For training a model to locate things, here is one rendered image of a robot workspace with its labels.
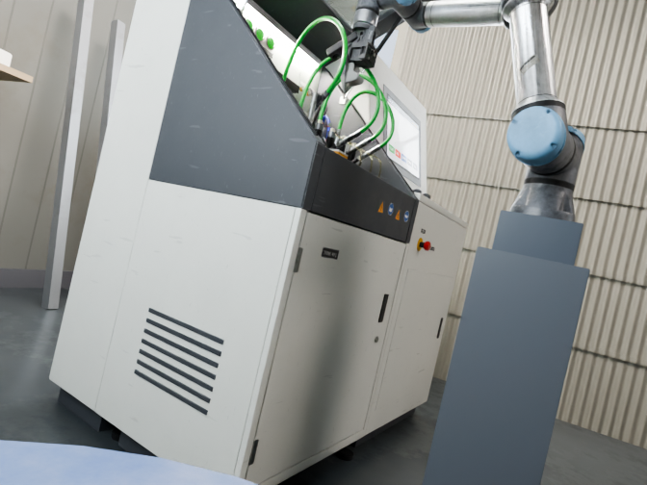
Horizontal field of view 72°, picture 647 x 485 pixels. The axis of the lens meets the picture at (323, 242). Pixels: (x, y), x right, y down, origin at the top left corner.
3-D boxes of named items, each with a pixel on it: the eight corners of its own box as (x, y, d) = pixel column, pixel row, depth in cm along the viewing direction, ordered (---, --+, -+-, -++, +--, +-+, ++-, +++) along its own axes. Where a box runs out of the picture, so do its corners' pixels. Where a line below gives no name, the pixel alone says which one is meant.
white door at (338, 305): (244, 494, 106) (309, 212, 106) (236, 489, 107) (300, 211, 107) (365, 429, 160) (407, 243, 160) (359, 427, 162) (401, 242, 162)
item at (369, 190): (311, 211, 107) (325, 146, 107) (297, 208, 110) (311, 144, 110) (405, 242, 160) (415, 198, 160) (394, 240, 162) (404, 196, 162)
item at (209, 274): (223, 540, 104) (300, 208, 104) (88, 434, 135) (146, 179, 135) (360, 454, 163) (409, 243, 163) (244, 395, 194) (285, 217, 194)
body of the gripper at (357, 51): (363, 59, 137) (372, 20, 137) (340, 60, 142) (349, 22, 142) (374, 70, 144) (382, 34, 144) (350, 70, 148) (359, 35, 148)
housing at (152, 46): (89, 434, 135) (201, -51, 135) (42, 398, 150) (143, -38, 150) (326, 374, 253) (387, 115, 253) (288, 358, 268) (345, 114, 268)
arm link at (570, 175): (580, 191, 114) (592, 140, 114) (568, 177, 104) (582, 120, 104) (530, 187, 122) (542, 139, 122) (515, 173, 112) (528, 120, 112)
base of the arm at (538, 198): (571, 230, 117) (580, 193, 117) (576, 222, 103) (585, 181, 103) (509, 219, 123) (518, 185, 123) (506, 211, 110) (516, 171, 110)
